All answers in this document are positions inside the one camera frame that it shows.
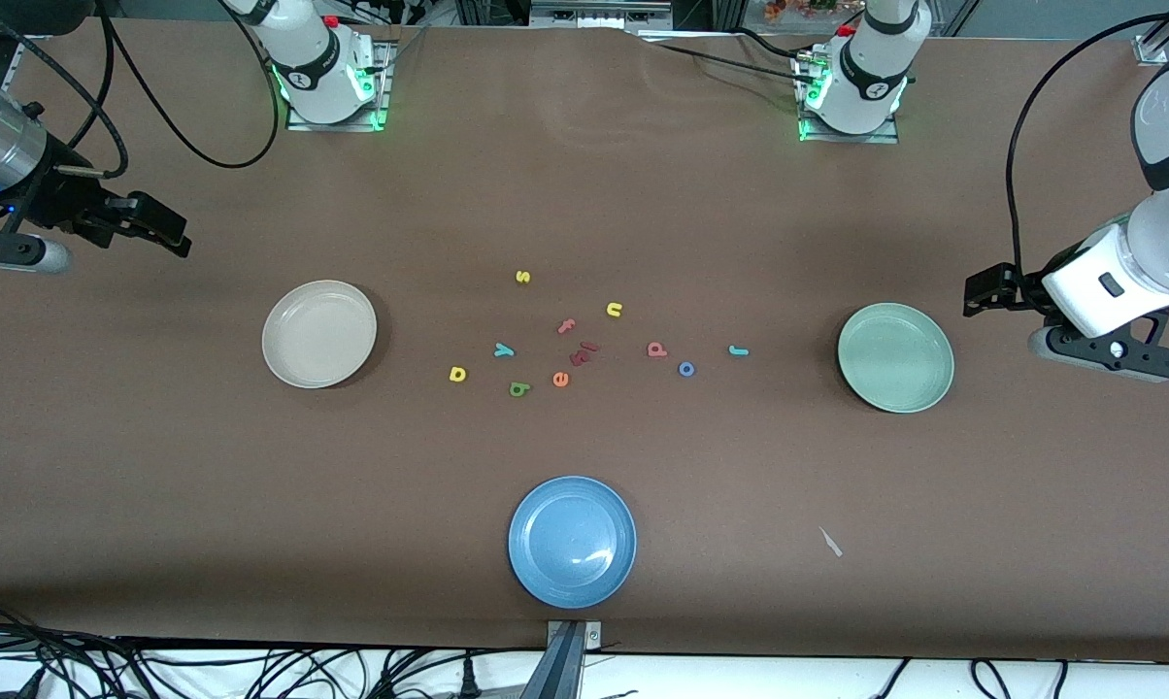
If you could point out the orange artificial flowers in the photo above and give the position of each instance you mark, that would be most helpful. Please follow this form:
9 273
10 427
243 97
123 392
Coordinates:
798 8

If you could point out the dark aluminium mounting bar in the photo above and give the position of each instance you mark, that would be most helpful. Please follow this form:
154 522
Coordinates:
557 675

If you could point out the blue plate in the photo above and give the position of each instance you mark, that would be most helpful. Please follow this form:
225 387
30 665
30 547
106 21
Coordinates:
572 542

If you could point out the white paper scrap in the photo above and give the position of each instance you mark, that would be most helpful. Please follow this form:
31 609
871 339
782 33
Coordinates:
830 542

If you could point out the pale green plate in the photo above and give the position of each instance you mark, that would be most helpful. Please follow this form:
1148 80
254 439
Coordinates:
895 357

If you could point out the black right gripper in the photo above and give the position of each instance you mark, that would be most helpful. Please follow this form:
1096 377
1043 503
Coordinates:
63 197

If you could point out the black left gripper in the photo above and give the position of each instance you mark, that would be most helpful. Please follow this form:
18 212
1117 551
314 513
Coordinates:
1024 289

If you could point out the brown table cover sheet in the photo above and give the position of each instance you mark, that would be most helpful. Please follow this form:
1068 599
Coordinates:
157 485

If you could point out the black power plug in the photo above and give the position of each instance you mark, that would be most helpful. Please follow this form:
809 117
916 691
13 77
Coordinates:
468 680

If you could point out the pink letter p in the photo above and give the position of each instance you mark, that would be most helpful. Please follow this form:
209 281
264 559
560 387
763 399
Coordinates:
656 349

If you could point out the pink letter f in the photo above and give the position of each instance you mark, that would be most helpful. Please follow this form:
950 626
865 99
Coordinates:
567 327

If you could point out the grey metal clamp bracket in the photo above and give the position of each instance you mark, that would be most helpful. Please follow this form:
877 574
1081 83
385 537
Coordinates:
592 636

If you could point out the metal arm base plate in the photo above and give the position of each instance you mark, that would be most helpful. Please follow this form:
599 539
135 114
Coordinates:
337 124
847 138

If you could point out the green letter b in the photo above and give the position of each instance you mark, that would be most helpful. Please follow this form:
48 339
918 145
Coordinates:
518 389

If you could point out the silver power strip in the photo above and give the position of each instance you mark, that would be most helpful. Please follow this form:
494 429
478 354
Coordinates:
599 14

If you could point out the beige brown plate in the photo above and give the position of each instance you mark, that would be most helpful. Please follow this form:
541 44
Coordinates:
319 334

